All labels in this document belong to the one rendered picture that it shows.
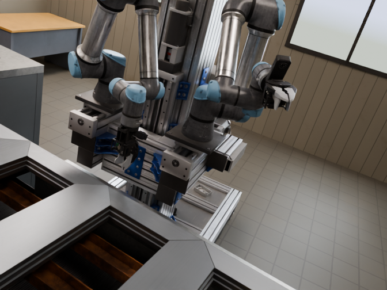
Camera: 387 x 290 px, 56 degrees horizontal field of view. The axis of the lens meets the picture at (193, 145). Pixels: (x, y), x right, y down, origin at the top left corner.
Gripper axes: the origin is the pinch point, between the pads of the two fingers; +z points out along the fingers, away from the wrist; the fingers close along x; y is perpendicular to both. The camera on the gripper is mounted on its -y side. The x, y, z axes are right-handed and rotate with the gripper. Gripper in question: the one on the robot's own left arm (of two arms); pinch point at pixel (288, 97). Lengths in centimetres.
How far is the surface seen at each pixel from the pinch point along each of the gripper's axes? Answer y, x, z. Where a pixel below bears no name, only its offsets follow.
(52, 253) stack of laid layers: 54, 66, 9
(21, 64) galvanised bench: 26, 111, -96
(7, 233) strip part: 49, 79, 8
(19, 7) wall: 50, 239, -440
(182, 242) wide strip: 56, 25, -1
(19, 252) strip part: 49, 73, 14
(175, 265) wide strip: 56, 27, 10
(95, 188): 51, 59, -24
